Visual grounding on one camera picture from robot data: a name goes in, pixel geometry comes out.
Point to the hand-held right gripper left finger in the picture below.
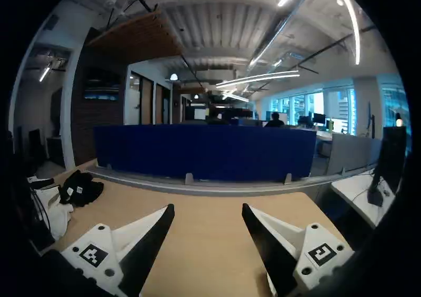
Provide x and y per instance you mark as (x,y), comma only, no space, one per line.
(129,238)

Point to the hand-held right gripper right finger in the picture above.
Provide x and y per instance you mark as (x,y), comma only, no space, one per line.
(286,236)

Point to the heap of black towels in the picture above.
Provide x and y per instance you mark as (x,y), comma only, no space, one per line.
(84,188)

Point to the heap of white towels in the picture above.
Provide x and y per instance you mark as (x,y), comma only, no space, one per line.
(59,213)

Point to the white desk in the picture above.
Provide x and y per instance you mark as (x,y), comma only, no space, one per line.
(357,191)

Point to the grey desk screen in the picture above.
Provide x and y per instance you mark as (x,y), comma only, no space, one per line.
(353,153)

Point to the blue desk screen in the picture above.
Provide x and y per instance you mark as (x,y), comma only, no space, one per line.
(204,152)

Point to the black computer monitor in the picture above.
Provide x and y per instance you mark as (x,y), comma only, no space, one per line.
(388,158)

